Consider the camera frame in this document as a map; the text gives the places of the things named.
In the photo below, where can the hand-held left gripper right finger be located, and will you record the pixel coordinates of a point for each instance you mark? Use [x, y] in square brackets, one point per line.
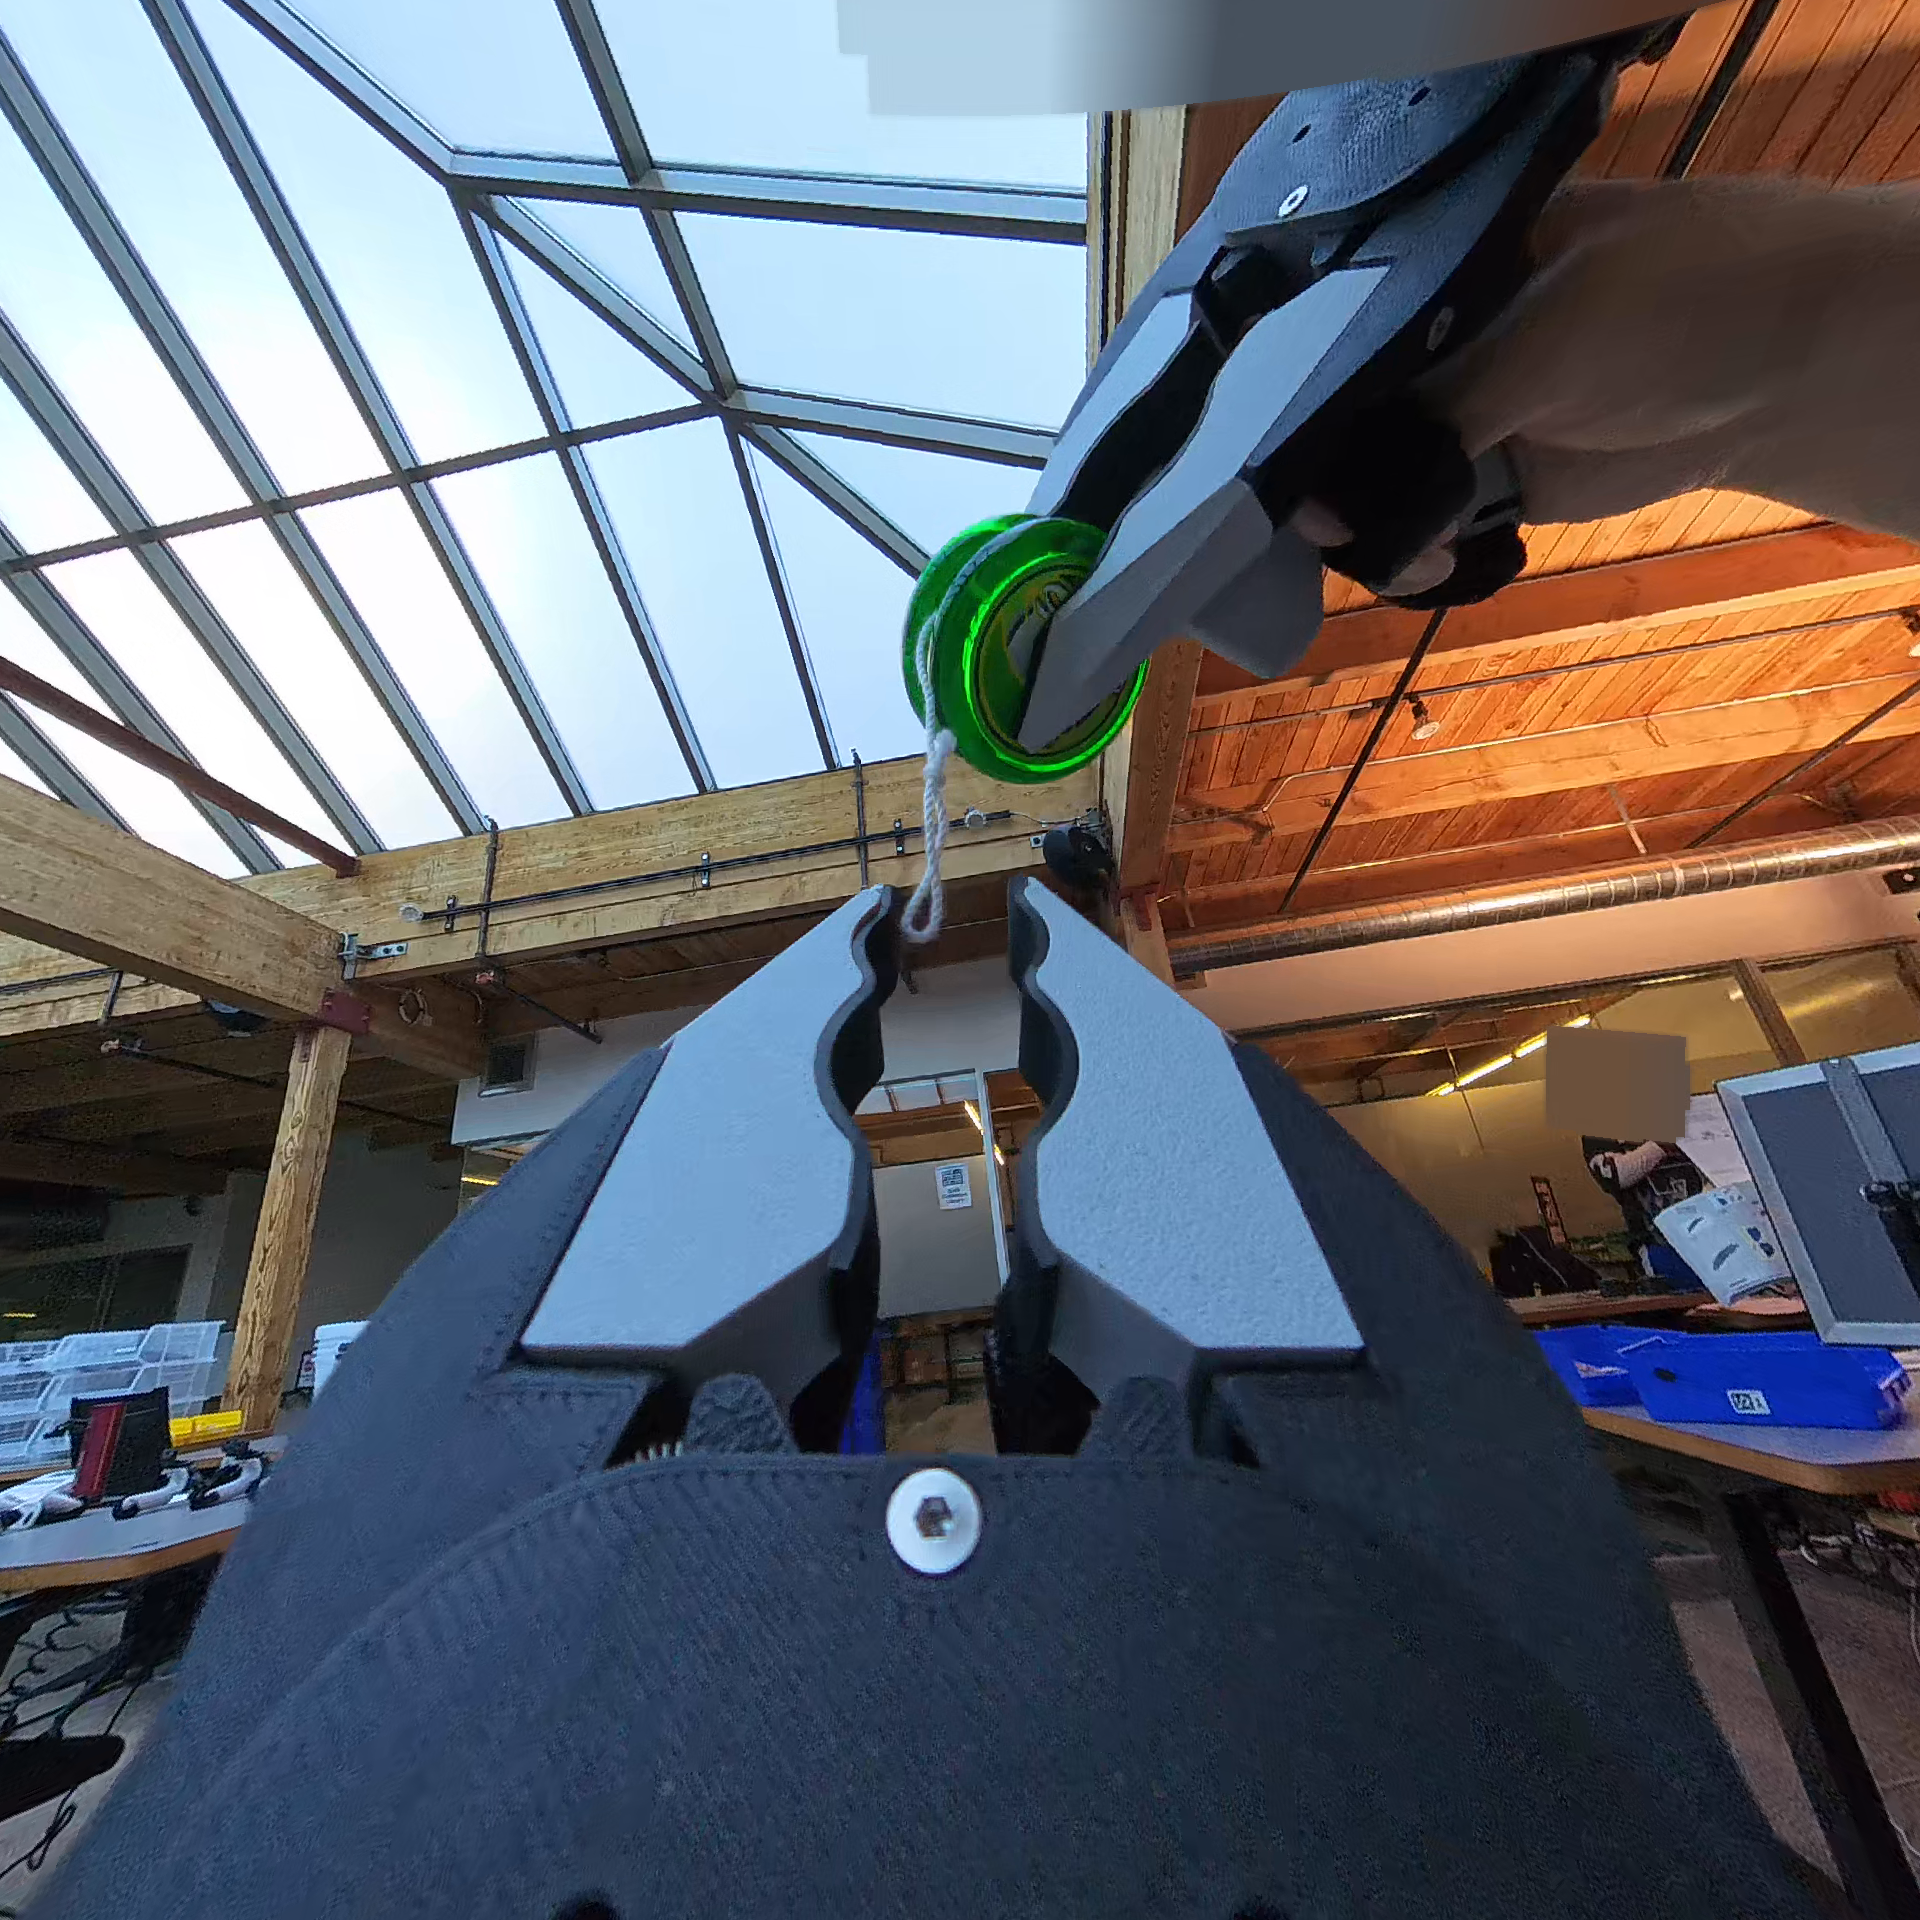
[1185, 1200]

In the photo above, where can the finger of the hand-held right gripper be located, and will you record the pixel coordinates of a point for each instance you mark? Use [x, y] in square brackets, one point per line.
[1140, 368]
[1185, 556]

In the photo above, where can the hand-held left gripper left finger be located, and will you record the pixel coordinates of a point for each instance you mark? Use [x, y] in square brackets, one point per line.
[704, 1185]

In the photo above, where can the green transparent yoyo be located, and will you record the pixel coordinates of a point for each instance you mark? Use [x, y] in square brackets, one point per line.
[983, 661]

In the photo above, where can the person's right hand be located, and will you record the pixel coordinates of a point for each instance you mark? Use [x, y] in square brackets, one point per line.
[1694, 330]

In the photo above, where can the white paper sign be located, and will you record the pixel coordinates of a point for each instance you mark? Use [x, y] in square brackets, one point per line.
[953, 1185]

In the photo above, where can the small track light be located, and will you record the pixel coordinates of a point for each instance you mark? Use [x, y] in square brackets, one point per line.
[1422, 721]

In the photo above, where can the black horizontal conduit pipe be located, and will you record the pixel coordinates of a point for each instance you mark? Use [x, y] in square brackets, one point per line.
[674, 878]

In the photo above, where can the black round speaker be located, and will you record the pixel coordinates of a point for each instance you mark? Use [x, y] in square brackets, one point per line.
[1076, 856]

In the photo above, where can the black vertical conduit pipe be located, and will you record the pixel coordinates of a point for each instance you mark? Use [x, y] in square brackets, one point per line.
[859, 819]

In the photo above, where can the white printed plastic bag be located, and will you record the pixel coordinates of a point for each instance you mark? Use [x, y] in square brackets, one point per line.
[1723, 1244]

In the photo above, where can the yellow box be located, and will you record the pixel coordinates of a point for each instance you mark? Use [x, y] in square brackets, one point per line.
[206, 1428]

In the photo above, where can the labelled blue plastic bin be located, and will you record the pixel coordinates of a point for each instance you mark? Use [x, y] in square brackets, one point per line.
[1769, 1380]

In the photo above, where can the grey framed panel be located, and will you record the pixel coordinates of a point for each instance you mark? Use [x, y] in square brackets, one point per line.
[1799, 1200]

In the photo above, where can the stack of clear plastic bins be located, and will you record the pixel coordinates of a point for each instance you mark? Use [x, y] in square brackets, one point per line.
[106, 1348]

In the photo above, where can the grey table with black legs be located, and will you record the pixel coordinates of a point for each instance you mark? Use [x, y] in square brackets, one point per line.
[1769, 1451]

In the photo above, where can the red and black device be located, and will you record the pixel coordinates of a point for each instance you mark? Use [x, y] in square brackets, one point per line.
[120, 1440]

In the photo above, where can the brown steel pipe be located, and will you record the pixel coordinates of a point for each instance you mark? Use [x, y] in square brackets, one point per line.
[180, 769]

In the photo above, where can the grey round-edged table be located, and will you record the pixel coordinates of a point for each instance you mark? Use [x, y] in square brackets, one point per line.
[90, 1553]

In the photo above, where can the wall vent grille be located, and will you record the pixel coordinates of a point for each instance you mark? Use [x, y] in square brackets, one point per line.
[507, 1065]

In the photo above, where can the wooden support post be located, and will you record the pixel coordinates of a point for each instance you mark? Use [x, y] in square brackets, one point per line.
[1154, 819]
[294, 1200]

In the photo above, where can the black lighting track rail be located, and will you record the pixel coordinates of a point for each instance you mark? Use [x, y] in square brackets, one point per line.
[1358, 764]

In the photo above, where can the glass skylight with metal frame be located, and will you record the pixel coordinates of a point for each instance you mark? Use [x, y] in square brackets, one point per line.
[751, 193]

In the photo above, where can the silver ventilation duct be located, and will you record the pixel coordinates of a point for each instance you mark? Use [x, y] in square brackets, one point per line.
[1575, 897]

